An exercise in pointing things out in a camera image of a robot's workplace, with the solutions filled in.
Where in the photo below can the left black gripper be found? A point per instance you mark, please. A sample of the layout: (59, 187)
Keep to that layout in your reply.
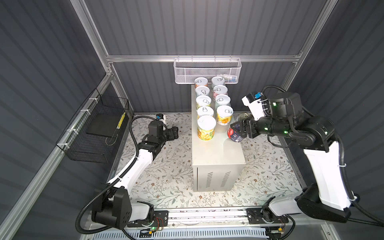
(171, 133)

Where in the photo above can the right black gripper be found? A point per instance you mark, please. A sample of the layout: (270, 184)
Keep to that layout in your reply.
(248, 132)

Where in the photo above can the dark olive can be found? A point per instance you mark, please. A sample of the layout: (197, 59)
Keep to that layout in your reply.
(234, 132)

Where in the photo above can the white label can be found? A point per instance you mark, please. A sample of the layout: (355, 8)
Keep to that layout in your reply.
(222, 100)

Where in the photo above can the yellow label can back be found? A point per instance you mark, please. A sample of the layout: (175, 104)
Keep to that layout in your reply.
(206, 128)

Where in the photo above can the pink label can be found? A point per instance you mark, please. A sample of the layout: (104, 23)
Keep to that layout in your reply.
(219, 90)

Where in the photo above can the yellow green label can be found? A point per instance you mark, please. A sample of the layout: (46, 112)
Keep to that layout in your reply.
(203, 101)

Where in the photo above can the teal label can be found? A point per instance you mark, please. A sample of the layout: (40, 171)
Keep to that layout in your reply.
(217, 81)

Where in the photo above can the light blue label can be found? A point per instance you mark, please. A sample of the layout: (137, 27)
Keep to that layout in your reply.
(202, 91)

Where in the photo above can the orange label can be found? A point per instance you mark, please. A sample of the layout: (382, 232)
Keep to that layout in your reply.
(201, 81)

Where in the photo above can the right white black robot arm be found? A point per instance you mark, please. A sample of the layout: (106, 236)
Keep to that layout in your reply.
(330, 198)

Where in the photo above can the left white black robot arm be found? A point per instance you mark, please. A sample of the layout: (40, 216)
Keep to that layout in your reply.
(112, 206)

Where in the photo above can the white metal cabinet counter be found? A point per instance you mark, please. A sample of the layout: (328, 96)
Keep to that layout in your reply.
(216, 163)

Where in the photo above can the floral table mat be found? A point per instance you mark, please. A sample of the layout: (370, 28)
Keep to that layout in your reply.
(168, 182)

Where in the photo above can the black pad in basket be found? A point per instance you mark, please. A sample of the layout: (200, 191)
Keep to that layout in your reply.
(103, 126)

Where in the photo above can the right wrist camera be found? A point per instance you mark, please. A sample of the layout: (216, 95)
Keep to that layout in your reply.
(255, 103)

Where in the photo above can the black wire basket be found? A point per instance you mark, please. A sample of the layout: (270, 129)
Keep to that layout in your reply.
(80, 146)

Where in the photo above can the white wire mesh basket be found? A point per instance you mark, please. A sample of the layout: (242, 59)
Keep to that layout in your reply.
(186, 70)

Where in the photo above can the aluminium mounting rail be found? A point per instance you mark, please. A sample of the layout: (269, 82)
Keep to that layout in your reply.
(209, 218)

